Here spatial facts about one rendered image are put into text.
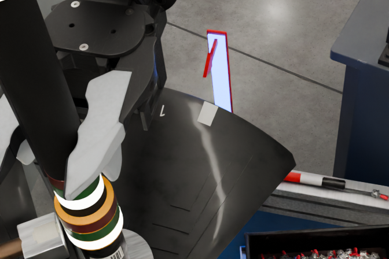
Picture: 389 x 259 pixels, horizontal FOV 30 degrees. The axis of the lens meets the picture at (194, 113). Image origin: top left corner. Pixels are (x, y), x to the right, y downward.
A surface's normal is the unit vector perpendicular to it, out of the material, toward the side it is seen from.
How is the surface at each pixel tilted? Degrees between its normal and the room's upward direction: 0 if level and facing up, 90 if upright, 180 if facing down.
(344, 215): 90
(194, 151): 15
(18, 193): 39
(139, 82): 1
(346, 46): 0
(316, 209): 90
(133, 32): 1
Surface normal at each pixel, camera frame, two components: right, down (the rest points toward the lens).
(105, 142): 0.45, -0.11
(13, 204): 0.19, -0.01
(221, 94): -0.25, 0.79
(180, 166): 0.13, -0.61
